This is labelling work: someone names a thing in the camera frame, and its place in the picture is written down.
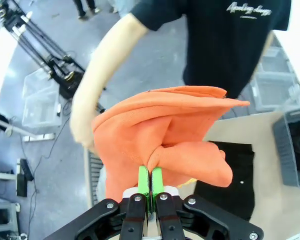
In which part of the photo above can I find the orange printed T-shirt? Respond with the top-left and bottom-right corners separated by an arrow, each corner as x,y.
91,85 -> 251,204

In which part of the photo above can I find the person in black T-shirt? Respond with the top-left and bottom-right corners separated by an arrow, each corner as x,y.
128,0 -> 292,100

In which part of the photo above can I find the grey plastic lattice basket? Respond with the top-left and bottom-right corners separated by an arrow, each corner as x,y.
272,106 -> 300,189
86,149 -> 108,209

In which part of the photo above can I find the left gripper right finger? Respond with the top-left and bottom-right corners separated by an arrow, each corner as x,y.
151,166 -> 265,240

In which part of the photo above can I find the black garment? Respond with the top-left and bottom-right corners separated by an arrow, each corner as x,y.
193,141 -> 256,222

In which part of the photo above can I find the light grey garment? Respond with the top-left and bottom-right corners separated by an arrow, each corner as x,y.
96,167 -> 108,201

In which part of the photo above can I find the clear plastic storage bin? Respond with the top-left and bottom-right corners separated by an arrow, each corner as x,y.
21,68 -> 64,129
249,72 -> 298,114

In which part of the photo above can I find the person's right hand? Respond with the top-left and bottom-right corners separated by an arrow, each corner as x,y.
75,135 -> 98,154

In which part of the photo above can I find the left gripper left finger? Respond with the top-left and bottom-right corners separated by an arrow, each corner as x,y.
43,166 -> 151,240

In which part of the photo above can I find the black camera tripod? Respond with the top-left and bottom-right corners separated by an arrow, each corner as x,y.
0,0 -> 107,113

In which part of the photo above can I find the person's right forearm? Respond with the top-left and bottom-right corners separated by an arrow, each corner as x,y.
69,49 -> 131,148

